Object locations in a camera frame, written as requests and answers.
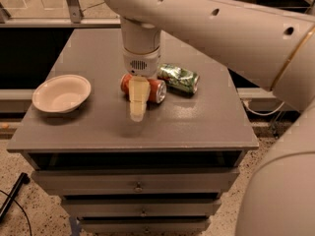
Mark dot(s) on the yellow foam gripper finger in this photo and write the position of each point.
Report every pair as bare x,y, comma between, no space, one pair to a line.
139,91

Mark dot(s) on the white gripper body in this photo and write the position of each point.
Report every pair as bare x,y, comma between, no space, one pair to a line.
142,65

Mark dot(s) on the red coke can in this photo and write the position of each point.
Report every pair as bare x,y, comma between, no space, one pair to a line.
158,88

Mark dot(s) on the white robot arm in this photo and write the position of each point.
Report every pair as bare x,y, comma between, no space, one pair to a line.
274,50

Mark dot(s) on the green crushed soda can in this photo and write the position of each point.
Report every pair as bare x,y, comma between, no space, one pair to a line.
178,78

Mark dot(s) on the white paper bowl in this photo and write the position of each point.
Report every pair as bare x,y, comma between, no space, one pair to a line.
61,94

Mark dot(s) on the grey drawer cabinet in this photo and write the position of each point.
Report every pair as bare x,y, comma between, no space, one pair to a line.
206,130

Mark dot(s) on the top grey drawer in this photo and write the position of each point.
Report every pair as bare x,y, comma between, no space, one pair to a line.
140,181

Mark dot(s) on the grey drawer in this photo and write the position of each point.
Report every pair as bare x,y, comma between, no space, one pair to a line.
145,226
140,181
141,207

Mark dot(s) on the middle grey drawer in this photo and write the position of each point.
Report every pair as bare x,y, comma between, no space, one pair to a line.
141,207

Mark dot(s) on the black rod on floor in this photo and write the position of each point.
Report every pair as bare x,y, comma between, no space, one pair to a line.
23,179

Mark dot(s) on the bottom grey drawer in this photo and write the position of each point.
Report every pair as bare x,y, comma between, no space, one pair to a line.
145,226

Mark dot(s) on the metal railing frame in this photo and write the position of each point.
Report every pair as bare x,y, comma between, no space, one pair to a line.
57,14

